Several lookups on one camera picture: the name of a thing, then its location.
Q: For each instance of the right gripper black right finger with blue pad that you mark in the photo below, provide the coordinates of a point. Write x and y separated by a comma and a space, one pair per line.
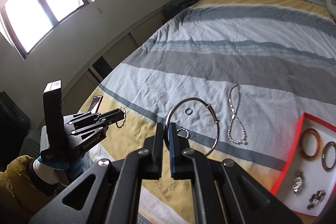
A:
189, 164

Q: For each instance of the window with dark frame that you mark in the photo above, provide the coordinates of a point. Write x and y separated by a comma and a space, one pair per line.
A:
39, 3

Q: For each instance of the dark teal folded cloth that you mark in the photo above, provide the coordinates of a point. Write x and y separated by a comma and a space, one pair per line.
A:
174, 7

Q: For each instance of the large silver bangle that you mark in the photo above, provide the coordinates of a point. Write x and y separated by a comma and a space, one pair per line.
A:
172, 111

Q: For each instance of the silver wristwatch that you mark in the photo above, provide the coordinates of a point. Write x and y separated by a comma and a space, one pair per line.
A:
298, 181

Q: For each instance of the amber brown bangle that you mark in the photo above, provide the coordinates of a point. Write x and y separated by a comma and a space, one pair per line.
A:
309, 131

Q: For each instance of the white gloved hand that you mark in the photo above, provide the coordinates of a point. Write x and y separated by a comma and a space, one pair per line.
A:
58, 172

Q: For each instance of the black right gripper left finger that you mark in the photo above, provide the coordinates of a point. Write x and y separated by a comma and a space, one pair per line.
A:
126, 175

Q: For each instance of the grey brown bangle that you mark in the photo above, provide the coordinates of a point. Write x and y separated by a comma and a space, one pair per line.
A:
323, 158

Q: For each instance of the smartphone with red case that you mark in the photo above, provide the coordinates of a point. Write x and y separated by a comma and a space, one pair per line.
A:
95, 104

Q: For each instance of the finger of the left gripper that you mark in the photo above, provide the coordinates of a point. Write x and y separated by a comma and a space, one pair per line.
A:
86, 131
86, 119

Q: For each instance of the red jewelry tray box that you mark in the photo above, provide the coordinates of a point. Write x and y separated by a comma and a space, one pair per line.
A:
318, 185

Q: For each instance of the mustard yellow sleeve forearm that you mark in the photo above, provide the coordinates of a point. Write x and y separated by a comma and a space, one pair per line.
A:
23, 193

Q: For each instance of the low white wall cabinets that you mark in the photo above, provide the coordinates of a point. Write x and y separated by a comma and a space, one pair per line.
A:
76, 92

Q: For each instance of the striped bed duvet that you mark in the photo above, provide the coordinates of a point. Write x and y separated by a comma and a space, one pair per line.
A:
254, 61

